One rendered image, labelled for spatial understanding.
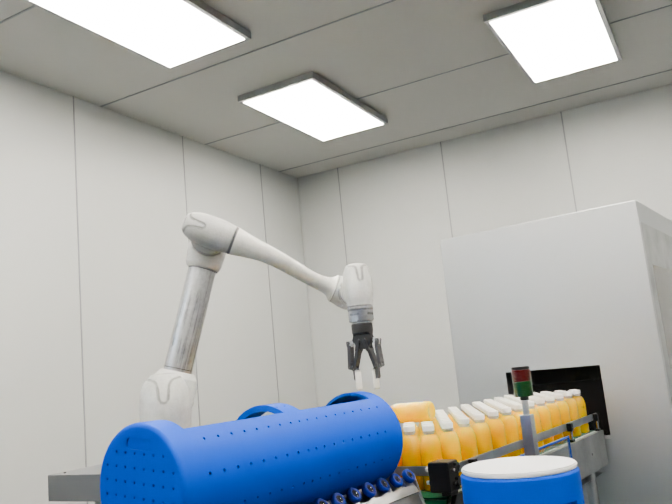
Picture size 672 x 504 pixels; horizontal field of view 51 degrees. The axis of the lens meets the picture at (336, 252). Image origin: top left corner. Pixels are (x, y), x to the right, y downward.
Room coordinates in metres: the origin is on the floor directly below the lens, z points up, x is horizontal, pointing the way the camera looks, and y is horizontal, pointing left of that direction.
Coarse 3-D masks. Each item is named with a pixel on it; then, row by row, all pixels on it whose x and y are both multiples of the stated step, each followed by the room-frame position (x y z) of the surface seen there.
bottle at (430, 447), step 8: (424, 432) 2.35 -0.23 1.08; (432, 432) 2.34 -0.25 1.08; (424, 440) 2.34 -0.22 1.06; (432, 440) 2.33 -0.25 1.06; (424, 448) 2.33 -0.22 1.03; (432, 448) 2.32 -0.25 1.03; (440, 448) 2.34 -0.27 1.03; (424, 456) 2.33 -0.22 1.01; (432, 456) 2.32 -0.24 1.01; (440, 456) 2.34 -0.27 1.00; (424, 464) 2.34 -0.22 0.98; (424, 480) 2.34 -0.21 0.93; (424, 488) 2.35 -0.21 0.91
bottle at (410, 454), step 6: (408, 432) 2.38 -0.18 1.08; (414, 432) 2.39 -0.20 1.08; (408, 438) 2.37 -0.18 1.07; (414, 438) 2.38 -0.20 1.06; (408, 444) 2.37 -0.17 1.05; (414, 444) 2.37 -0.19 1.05; (402, 450) 2.38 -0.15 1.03; (408, 450) 2.37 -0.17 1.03; (414, 450) 2.37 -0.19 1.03; (402, 456) 2.39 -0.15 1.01; (408, 456) 2.37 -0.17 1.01; (414, 456) 2.37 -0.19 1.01; (420, 456) 2.38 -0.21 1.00; (402, 462) 2.39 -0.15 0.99; (408, 462) 2.37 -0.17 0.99; (414, 462) 2.36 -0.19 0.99; (420, 462) 2.37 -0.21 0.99; (420, 480) 2.37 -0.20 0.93; (420, 486) 2.37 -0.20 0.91
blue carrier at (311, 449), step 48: (144, 432) 1.54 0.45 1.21; (192, 432) 1.57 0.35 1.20; (240, 432) 1.67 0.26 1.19; (288, 432) 1.79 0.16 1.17; (336, 432) 1.93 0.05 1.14; (384, 432) 2.11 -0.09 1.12; (144, 480) 1.55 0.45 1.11; (192, 480) 1.50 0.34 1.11; (240, 480) 1.61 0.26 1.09; (288, 480) 1.75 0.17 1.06; (336, 480) 1.93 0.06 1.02
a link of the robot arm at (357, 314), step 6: (354, 306) 2.45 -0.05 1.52; (360, 306) 2.44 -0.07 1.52; (366, 306) 2.45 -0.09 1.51; (372, 306) 2.47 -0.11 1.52; (348, 312) 2.47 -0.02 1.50; (354, 312) 2.45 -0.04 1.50; (360, 312) 2.44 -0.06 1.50; (366, 312) 2.45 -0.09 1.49; (372, 312) 2.47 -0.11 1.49; (354, 318) 2.45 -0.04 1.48; (360, 318) 2.44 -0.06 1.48; (366, 318) 2.44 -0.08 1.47; (372, 318) 2.47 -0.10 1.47
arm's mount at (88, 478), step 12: (84, 468) 2.31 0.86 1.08; (96, 468) 2.27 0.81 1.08; (48, 480) 2.21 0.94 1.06; (60, 480) 2.18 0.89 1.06; (72, 480) 2.16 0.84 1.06; (84, 480) 2.13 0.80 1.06; (96, 480) 2.11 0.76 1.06; (48, 492) 2.21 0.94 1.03; (60, 492) 2.18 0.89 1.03; (72, 492) 2.16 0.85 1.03; (84, 492) 2.13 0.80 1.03; (96, 492) 2.11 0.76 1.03
